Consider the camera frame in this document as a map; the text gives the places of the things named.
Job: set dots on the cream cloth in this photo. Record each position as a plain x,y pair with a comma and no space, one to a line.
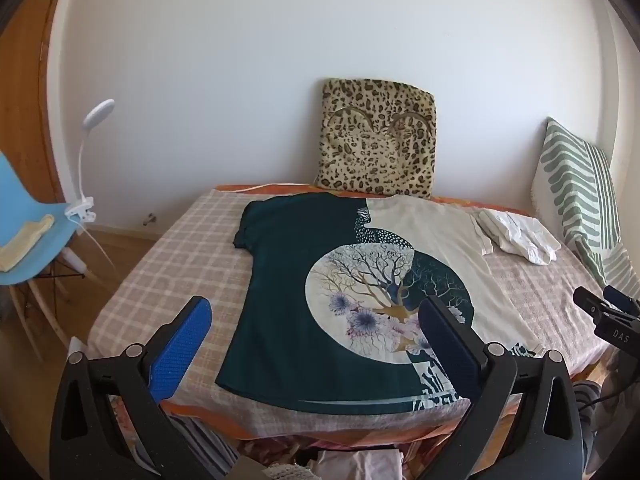
22,245

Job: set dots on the white power strip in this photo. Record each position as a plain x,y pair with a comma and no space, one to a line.
75,261

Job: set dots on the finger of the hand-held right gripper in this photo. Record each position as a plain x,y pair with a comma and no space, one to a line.
617,332
622,299

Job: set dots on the blue chair with wooden legs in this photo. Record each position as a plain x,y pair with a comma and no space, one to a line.
30,200

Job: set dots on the white cloth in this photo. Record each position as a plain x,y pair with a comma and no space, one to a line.
357,465

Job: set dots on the pink checked blanket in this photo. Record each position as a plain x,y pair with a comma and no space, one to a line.
190,250

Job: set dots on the white folded garment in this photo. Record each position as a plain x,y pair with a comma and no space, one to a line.
520,235

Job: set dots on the leopard print cushion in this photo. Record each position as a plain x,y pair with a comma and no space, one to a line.
375,150

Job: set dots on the wooden door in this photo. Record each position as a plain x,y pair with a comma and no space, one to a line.
25,110

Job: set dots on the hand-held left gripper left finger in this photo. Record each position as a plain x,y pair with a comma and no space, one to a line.
180,345

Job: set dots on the orange floral bed sheet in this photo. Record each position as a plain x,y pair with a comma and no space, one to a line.
280,189

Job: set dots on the green white striped pillow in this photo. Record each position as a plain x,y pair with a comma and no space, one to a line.
580,190

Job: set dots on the dark green cream printed t-shirt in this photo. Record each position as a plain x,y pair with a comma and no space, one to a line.
280,285

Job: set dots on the white clip lamp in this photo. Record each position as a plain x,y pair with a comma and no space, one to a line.
97,112

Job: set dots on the metal door stopper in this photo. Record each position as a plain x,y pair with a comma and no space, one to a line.
149,219

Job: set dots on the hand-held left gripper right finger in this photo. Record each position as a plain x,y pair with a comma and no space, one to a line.
445,345

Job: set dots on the striped cloth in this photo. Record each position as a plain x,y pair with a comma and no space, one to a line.
200,445

